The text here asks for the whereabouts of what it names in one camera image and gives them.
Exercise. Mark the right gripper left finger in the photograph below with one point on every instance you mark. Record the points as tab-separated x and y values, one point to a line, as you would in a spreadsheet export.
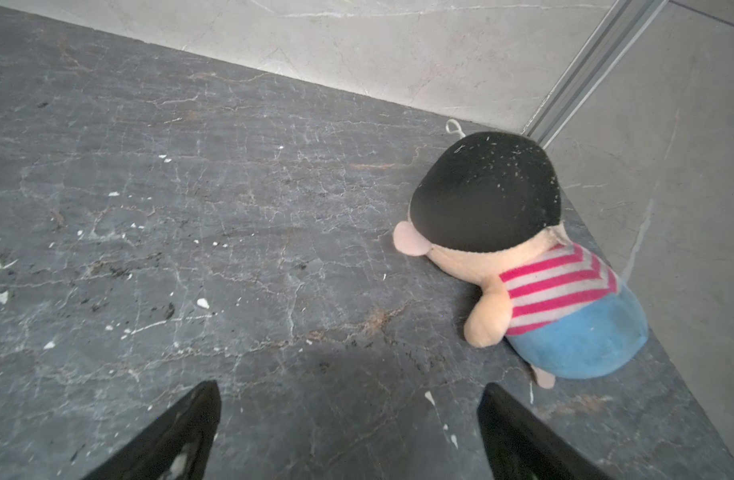
176	445

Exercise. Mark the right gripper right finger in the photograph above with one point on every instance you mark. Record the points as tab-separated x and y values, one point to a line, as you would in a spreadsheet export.
519	445

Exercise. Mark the plush doll striped shirt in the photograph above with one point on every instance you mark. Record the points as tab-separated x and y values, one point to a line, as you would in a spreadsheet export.
489	212

